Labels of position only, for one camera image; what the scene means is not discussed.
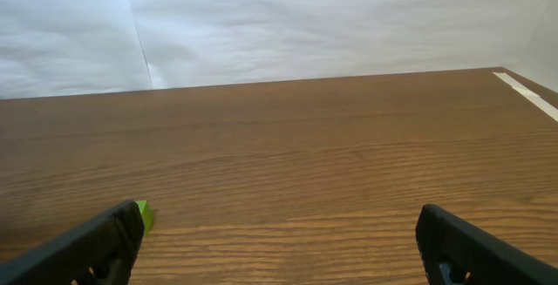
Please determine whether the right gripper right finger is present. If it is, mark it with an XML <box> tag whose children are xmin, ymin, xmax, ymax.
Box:
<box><xmin>414</xmin><ymin>203</ymin><xmax>558</xmax><ymax>285</ymax></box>

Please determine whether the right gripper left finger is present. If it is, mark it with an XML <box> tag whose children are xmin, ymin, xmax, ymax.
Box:
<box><xmin>0</xmin><ymin>200</ymin><xmax>146</xmax><ymax>285</ymax></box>

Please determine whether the green cube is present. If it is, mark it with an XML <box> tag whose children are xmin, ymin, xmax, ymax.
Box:
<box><xmin>134</xmin><ymin>200</ymin><xmax>154</xmax><ymax>236</ymax></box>

